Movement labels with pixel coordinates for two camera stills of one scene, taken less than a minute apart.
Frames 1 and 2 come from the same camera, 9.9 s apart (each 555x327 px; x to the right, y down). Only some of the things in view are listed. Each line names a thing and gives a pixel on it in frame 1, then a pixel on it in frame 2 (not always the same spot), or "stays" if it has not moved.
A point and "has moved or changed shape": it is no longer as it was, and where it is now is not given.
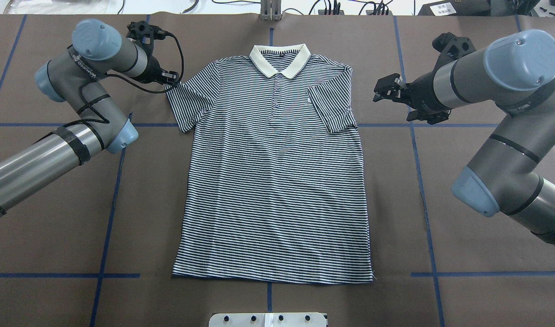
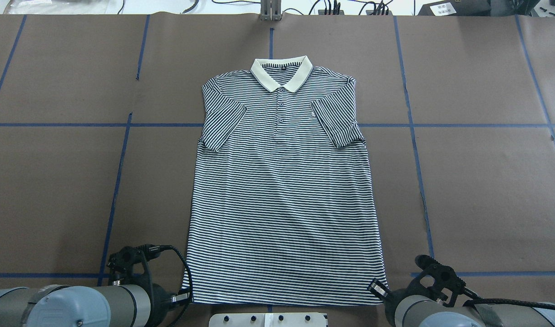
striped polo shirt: (275, 191) has moved or changed shape
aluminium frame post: (270, 10) stays
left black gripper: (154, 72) -> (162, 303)
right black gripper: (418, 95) -> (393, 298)
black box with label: (457, 7) stays
